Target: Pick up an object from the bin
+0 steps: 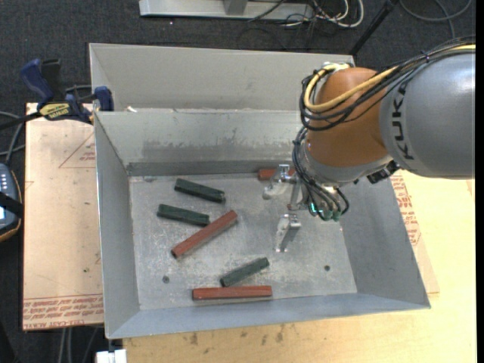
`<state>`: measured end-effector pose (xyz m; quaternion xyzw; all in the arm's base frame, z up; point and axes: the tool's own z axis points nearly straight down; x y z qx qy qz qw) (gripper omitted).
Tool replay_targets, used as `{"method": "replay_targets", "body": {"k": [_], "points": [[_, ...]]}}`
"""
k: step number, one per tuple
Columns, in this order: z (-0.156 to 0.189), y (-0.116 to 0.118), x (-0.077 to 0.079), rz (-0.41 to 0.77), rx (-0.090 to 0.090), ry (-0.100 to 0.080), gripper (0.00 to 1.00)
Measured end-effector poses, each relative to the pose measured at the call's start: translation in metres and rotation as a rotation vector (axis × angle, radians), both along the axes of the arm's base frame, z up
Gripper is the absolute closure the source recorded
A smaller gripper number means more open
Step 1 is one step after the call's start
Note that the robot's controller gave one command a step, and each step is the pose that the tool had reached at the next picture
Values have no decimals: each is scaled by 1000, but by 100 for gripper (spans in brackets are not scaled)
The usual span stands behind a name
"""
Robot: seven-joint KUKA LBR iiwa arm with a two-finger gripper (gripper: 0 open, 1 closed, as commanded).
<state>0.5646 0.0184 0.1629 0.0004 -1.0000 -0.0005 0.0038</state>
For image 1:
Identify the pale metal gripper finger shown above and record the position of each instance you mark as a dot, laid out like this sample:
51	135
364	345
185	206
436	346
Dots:
291	236
281	233

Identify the brown cardboard board, red print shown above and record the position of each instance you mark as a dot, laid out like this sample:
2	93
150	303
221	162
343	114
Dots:
60	218

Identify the red-brown flat block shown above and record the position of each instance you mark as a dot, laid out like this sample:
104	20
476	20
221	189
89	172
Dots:
266	174
232	292
205	234

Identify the dark green flat block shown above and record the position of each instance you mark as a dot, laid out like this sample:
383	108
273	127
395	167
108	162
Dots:
245	272
183	215
199	190

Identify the grey metal bin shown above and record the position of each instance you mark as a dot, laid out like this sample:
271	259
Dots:
242	142

